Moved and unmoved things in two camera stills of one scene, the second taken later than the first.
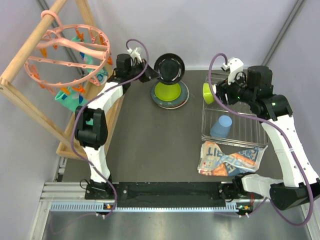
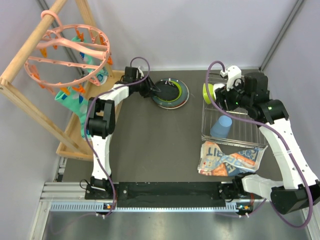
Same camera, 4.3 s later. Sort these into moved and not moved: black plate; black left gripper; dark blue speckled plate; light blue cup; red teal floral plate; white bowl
Moved: black left gripper; black plate
Not moved: white bowl; red teal floral plate; light blue cup; dark blue speckled plate
